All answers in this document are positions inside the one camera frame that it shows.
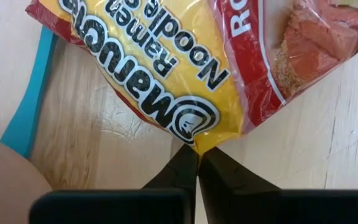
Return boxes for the roast beef ramen packet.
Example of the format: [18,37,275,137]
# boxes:
[25,0,358,156]

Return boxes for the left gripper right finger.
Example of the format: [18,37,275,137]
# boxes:
[198,146,282,224]

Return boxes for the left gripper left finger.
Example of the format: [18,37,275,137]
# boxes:
[141,143,199,224]

